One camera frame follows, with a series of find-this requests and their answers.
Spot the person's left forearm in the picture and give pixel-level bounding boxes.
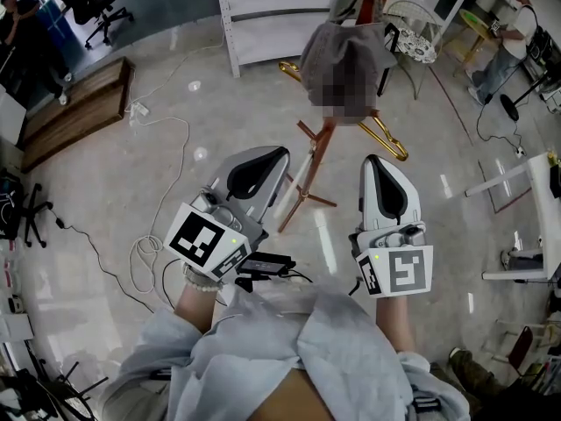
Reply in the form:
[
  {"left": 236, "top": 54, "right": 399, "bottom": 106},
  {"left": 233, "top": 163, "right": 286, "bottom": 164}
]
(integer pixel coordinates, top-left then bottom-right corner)
[{"left": 173, "top": 276, "right": 220, "bottom": 338}]

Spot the patterned round cushion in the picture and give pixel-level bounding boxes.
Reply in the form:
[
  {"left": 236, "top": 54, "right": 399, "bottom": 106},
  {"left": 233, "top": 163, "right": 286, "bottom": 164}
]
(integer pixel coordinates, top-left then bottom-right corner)
[{"left": 391, "top": 27, "right": 438, "bottom": 64}]

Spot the white wire chair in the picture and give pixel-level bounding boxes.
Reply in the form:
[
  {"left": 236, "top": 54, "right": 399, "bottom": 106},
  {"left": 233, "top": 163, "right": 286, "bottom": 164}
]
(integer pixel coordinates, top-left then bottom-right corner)
[{"left": 380, "top": 0, "right": 444, "bottom": 101}]

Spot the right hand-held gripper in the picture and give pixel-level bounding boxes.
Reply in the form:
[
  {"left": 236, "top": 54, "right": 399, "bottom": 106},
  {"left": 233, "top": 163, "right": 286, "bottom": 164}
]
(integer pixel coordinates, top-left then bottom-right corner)
[{"left": 348, "top": 154, "right": 435, "bottom": 300}]

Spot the grey cap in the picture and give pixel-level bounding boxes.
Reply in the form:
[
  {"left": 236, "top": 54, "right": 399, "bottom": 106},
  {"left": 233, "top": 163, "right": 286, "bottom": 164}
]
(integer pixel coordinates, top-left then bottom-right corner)
[{"left": 299, "top": 0, "right": 398, "bottom": 125}]

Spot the person's right forearm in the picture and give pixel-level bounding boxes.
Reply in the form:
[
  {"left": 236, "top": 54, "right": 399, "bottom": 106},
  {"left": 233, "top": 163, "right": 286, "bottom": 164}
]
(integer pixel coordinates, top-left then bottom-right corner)
[{"left": 373, "top": 294, "right": 417, "bottom": 355}]

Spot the black chair base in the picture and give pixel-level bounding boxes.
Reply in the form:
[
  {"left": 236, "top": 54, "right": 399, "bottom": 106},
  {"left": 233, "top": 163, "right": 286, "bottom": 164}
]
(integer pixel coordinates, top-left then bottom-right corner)
[{"left": 20, "top": 182, "right": 56, "bottom": 249}]

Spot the person's light blue shirt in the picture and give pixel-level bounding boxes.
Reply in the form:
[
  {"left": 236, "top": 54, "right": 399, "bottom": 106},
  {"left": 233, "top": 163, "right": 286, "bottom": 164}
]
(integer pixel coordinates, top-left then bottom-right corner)
[{"left": 98, "top": 278, "right": 472, "bottom": 421}]

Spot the thin black cable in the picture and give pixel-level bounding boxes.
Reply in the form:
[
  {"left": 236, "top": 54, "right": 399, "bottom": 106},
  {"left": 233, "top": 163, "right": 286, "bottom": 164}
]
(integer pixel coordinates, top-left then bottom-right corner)
[{"left": 53, "top": 216, "right": 155, "bottom": 314}]

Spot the blue panel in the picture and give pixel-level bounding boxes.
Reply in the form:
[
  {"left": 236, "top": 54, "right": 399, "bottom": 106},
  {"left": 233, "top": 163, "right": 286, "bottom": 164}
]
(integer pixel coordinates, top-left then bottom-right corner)
[{"left": 36, "top": 0, "right": 75, "bottom": 48}]

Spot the black power adapter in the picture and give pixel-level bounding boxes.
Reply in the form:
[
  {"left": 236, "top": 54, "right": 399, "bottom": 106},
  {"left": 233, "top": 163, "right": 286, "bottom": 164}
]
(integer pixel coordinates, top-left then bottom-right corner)
[{"left": 238, "top": 251, "right": 298, "bottom": 276}]

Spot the black floor cable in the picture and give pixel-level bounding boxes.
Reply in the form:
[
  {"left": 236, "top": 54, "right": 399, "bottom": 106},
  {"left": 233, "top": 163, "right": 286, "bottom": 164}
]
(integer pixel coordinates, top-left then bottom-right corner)
[{"left": 475, "top": 93, "right": 526, "bottom": 155}]

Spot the white power strip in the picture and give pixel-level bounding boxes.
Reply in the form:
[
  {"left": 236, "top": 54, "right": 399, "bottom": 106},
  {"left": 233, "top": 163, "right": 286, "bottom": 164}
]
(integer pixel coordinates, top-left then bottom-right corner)
[{"left": 125, "top": 101, "right": 151, "bottom": 127}]

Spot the gold metal frame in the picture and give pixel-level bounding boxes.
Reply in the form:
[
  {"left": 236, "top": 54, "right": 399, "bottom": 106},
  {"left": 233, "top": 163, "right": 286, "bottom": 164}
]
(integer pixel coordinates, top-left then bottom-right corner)
[{"left": 278, "top": 61, "right": 409, "bottom": 162}]

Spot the white table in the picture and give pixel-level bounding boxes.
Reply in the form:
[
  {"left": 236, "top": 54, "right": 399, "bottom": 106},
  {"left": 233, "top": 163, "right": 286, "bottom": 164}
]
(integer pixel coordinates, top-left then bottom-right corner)
[{"left": 464, "top": 150, "right": 561, "bottom": 282}]

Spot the wooden coat rack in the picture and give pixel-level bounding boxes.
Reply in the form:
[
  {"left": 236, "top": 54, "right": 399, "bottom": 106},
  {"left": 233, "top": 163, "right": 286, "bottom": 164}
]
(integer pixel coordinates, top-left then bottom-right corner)
[{"left": 278, "top": 0, "right": 398, "bottom": 234}]

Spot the dark red chair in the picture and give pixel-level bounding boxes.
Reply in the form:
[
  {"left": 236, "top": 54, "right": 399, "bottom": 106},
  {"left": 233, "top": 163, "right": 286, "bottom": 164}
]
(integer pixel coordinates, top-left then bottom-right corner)
[{"left": 494, "top": 325, "right": 550, "bottom": 377}]

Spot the black office chair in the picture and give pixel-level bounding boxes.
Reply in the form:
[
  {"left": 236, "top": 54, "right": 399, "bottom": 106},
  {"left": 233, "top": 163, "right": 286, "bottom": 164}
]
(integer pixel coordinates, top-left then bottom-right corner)
[{"left": 51, "top": 0, "right": 135, "bottom": 51}]

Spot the white metal shelf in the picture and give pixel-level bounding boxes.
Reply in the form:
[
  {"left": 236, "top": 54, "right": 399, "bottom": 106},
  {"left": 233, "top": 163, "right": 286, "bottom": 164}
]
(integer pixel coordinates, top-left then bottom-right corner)
[{"left": 213, "top": 0, "right": 398, "bottom": 80}]

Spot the white bead bracelet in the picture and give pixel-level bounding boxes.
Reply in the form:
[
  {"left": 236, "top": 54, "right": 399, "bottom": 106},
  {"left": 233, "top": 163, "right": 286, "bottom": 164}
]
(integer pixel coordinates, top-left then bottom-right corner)
[{"left": 182, "top": 264, "right": 225, "bottom": 294}]

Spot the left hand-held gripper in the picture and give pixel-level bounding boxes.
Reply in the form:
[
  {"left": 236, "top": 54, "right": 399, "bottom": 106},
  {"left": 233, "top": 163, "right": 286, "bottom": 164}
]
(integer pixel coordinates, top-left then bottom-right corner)
[{"left": 162, "top": 145, "right": 293, "bottom": 282}]

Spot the yellow round table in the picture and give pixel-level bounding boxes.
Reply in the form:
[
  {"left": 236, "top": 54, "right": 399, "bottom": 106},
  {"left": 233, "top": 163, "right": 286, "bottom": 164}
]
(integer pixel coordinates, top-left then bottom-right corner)
[{"left": 451, "top": 8, "right": 495, "bottom": 77}]

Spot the black floor stand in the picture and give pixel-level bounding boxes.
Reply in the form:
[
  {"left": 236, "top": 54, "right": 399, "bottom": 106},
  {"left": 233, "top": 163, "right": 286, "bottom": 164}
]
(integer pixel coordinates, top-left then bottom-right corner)
[{"left": 499, "top": 59, "right": 561, "bottom": 123}]

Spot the wooden bench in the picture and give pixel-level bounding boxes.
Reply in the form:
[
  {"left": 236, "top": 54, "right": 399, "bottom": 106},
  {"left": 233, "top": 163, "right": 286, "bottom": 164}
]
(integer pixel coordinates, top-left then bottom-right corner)
[{"left": 20, "top": 55, "right": 135, "bottom": 175}]

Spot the white cable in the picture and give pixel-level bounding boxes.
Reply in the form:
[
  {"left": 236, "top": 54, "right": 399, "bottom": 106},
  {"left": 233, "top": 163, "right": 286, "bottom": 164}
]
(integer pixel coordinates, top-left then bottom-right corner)
[{"left": 127, "top": 28, "right": 229, "bottom": 296}]

